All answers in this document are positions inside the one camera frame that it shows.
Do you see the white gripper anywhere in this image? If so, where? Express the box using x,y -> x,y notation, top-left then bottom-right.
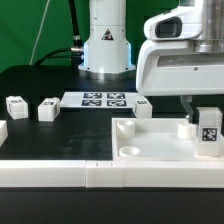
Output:
136,40 -> 224,124

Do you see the white square tabletop part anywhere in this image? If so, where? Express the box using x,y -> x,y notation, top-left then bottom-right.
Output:
111,118 -> 224,161

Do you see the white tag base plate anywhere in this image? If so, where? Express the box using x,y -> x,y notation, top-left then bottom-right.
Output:
60,92 -> 138,109

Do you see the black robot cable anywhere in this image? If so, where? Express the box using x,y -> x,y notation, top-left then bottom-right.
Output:
34,0 -> 88,67

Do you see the white front fence rail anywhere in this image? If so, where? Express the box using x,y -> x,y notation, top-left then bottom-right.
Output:
0,160 -> 224,188

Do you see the white fence rail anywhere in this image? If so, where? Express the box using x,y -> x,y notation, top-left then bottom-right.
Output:
0,160 -> 224,188
0,120 -> 8,147

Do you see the thin white cable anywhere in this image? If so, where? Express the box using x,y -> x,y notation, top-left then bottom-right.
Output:
29,0 -> 52,66

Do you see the white left fence rail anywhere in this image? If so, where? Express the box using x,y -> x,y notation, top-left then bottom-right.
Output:
0,120 -> 8,147

